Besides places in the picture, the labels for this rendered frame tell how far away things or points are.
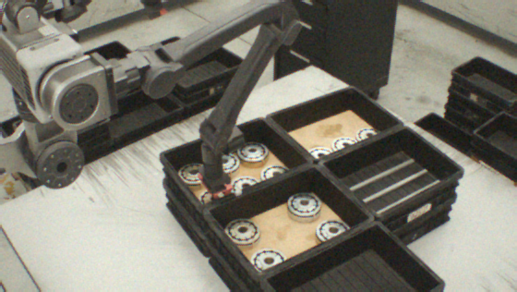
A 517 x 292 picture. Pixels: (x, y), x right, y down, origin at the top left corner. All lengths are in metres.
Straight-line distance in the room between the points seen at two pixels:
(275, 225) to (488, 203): 0.83
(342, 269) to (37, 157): 0.89
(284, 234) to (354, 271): 0.24
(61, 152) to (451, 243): 1.26
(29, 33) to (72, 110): 0.26
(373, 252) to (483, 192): 0.66
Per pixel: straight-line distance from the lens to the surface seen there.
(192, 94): 2.93
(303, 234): 1.77
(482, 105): 3.18
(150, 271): 1.86
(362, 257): 1.73
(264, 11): 1.42
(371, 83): 3.74
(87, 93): 1.22
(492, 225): 2.13
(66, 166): 1.61
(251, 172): 1.98
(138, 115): 3.10
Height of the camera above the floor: 2.09
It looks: 37 degrees down
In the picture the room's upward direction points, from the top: 1 degrees clockwise
